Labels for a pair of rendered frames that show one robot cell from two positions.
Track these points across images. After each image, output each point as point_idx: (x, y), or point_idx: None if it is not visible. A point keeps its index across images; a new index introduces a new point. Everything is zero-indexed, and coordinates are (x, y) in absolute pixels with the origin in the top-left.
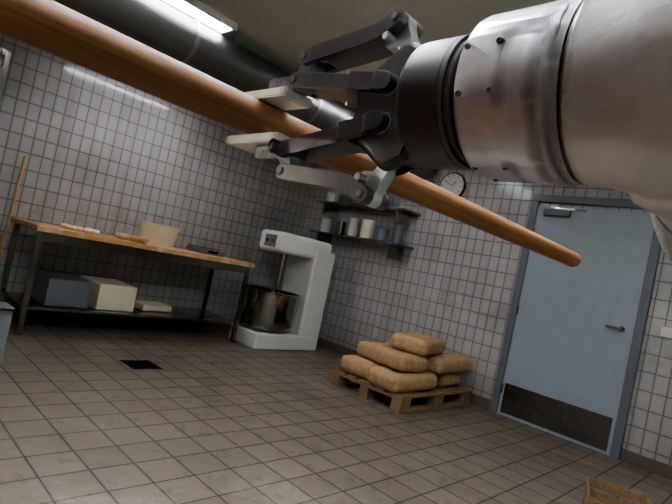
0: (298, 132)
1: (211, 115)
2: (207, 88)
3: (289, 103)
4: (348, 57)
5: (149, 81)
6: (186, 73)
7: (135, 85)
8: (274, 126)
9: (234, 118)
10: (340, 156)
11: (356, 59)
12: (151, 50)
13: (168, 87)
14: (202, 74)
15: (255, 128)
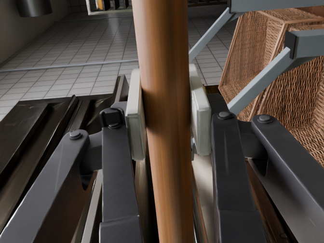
0: (166, 73)
1: (191, 171)
2: (171, 195)
3: (142, 125)
4: (67, 219)
5: (188, 228)
6: (168, 212)
7: (193, 225)
8: (174, 113)
9: (186, 157)
10: (248, 174)
11: (60, 216)
12: (163, 233)
13: (186, 218)
14: (158, 195)
15: (185, 129)
